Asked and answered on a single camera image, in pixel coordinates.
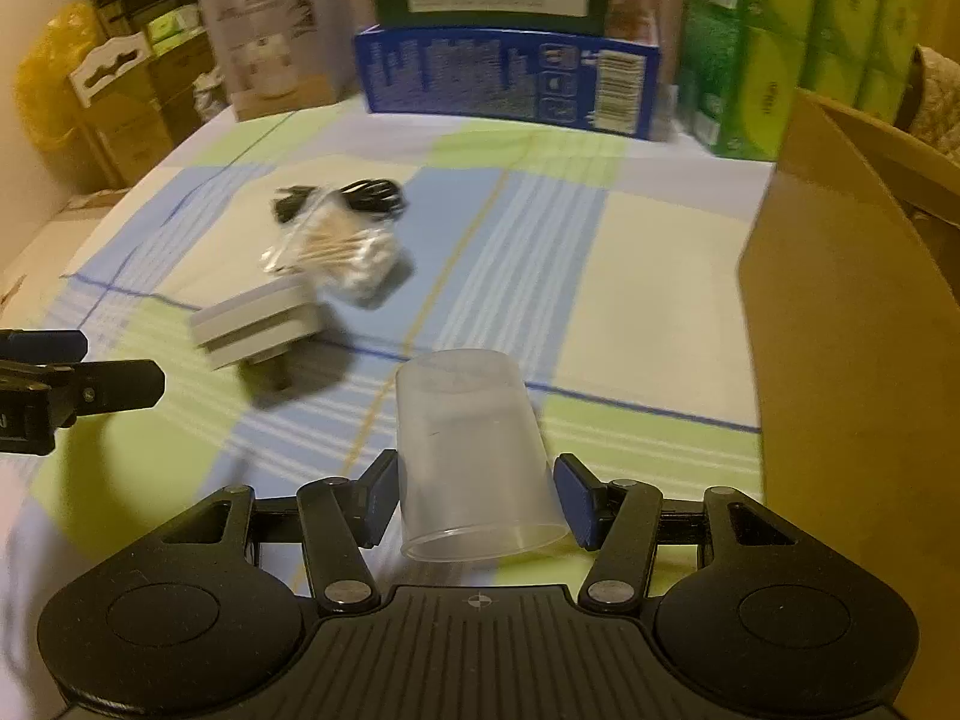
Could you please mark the beige quilted cushion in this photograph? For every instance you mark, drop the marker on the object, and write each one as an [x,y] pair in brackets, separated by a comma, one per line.
[937,105]

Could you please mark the clear plastic cup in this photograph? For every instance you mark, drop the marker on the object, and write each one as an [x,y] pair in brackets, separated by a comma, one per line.
[472,450]

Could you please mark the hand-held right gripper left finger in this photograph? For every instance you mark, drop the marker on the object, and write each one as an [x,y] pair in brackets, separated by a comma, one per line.
[382,496]

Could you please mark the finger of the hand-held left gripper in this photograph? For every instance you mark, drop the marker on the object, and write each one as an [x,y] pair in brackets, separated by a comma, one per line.
[112,384]
[41,345]

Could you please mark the plaid bed sheet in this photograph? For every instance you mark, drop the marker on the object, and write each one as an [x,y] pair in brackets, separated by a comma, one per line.
[562,240]

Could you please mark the pile of cardboard boxes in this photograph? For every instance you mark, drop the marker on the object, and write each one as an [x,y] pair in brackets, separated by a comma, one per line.
[142,90]

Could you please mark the stack of green tissue packs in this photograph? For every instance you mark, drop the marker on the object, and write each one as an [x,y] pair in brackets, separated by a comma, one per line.
[772,52]

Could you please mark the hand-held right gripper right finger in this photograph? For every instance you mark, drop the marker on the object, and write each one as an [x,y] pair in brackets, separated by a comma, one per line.
[574,501]

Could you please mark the brown cardboard box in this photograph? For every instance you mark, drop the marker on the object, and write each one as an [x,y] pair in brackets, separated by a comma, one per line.
[847,360]

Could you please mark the blue carton box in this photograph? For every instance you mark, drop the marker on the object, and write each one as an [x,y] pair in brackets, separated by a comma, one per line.
[487,79]

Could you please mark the white humidifier box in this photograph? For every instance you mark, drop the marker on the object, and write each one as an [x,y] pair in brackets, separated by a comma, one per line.
[277,37]

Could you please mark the bag of cotton swabs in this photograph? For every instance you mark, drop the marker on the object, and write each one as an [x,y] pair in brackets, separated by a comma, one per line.
[352,255]

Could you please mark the yellow plastic bag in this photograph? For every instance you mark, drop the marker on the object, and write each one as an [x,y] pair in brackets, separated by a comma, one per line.
[49,82]

